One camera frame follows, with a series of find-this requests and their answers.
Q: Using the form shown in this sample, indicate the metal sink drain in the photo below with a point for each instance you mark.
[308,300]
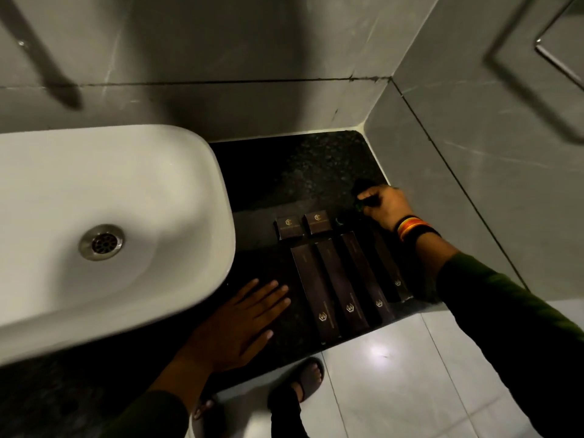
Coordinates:
[101,242]

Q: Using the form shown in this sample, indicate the person's left forearm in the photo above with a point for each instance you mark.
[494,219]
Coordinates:
[171,396]

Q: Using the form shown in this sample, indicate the person's left middle finger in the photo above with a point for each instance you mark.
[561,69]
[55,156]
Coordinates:
[271,300]

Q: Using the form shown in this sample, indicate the white ceramic sink basin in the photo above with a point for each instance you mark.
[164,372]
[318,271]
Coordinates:
[114,214]

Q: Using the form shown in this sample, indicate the metal towel rail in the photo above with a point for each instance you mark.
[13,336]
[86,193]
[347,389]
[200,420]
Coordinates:
[559,59]

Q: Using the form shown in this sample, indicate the person's left hand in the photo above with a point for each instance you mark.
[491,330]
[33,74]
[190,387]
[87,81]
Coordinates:
[232,330]

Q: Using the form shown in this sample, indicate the black wristband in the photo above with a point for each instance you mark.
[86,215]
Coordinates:
[422,232]

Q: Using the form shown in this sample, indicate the person's right fingers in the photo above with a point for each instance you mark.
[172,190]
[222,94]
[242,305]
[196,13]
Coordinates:
[368,193]

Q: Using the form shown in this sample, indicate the person's right forearm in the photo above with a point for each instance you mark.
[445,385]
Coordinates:
[502,323]

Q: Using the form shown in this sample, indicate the person's left thumb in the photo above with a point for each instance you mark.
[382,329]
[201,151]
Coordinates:
[261,345]

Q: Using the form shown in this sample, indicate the small dark bottle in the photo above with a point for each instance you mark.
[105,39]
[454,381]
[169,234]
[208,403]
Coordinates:
[363,189]

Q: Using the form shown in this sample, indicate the person's right hand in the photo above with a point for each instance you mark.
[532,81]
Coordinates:
[388,206]

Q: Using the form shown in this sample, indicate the small brown box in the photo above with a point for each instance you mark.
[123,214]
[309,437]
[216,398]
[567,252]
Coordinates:
[318,222]
[289,228]

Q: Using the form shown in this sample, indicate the person's leg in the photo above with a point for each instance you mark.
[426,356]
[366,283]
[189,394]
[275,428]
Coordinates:
[287,419]

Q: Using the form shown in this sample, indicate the black sandal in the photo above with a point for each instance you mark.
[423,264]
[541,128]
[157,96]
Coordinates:
[306,383]
[203,409]

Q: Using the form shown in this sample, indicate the long brown box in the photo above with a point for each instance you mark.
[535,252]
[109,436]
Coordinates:
[342,287]
[315,294]
[367,275]
[391,269]

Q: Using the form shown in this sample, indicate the person's left little finger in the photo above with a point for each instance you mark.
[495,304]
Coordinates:
[245,289]

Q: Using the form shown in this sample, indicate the striped orange wristband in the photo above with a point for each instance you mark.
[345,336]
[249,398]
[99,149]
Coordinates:
[410,227]

